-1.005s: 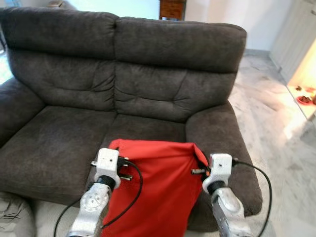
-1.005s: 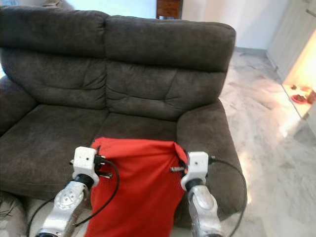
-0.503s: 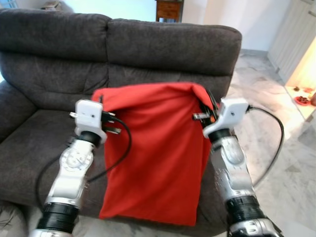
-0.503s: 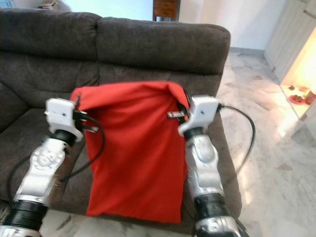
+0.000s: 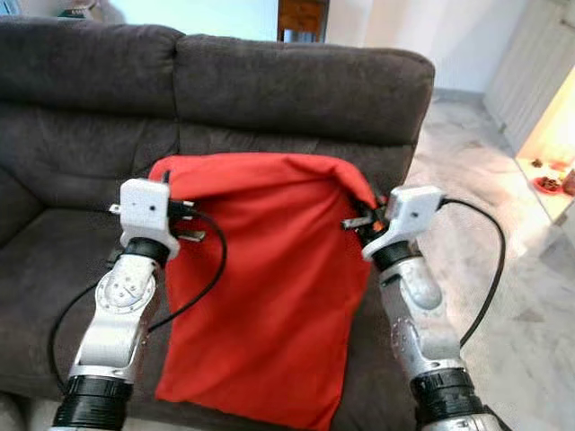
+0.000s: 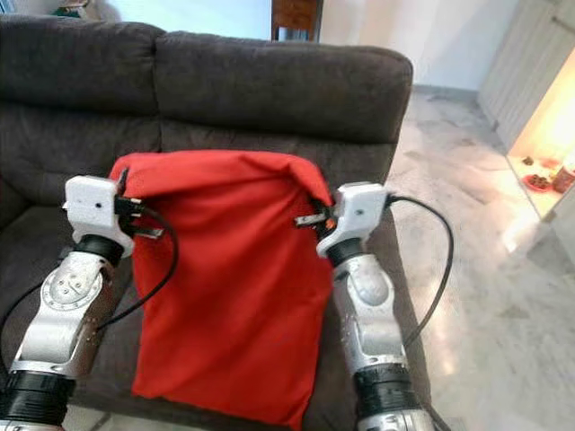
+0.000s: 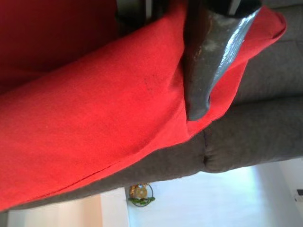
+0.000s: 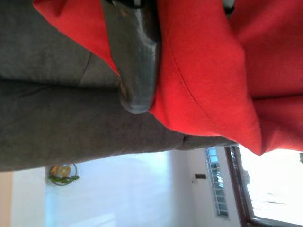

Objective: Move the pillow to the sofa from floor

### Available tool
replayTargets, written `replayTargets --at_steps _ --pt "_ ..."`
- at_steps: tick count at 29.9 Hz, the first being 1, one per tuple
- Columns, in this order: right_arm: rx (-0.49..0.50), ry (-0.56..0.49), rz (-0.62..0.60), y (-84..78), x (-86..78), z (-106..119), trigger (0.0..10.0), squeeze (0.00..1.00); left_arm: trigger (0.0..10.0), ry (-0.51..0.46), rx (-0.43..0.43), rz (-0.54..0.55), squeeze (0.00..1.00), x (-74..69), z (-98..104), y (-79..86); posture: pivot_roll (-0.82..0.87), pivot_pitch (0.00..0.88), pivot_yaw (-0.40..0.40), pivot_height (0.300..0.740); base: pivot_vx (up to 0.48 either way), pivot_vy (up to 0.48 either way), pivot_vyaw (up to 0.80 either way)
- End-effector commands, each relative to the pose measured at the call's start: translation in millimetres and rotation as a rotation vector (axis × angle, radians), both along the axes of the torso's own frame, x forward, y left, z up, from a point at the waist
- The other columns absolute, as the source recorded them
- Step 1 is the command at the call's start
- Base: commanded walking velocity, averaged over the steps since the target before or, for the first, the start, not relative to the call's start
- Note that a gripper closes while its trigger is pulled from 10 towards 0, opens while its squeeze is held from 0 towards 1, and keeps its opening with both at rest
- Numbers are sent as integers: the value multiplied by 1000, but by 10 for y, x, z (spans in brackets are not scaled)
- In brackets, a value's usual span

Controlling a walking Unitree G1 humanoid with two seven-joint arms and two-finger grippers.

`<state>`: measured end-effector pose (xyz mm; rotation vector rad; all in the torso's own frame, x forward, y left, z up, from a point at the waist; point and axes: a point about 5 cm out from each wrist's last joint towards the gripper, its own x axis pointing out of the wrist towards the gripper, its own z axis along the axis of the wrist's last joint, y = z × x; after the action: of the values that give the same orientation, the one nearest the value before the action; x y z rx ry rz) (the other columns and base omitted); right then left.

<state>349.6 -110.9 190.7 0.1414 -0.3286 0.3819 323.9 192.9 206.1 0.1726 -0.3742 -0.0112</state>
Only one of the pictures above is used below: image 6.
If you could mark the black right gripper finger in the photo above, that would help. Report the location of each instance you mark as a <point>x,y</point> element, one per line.
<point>305,220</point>

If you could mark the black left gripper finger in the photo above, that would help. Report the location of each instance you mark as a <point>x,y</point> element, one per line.
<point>122,184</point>

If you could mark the red pillow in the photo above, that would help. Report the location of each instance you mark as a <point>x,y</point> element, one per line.
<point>234,296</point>

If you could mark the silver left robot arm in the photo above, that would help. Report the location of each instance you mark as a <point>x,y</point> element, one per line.
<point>67,296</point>

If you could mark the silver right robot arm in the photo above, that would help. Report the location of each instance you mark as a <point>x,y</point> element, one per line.
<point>368,314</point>

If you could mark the dark grey fabric sofa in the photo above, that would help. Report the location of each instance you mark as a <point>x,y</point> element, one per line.
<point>278,90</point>

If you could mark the brown wooden cabinet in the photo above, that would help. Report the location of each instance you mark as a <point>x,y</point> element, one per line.
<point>296,18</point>

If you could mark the white low table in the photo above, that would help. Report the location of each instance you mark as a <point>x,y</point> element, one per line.
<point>539,205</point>

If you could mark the red bowl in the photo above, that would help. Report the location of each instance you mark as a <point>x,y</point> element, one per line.
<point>539,183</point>

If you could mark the white ribbed radiator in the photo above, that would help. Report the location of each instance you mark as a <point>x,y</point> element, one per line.
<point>521,63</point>

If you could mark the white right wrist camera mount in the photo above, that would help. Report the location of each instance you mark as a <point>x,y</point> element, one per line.
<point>359,211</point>

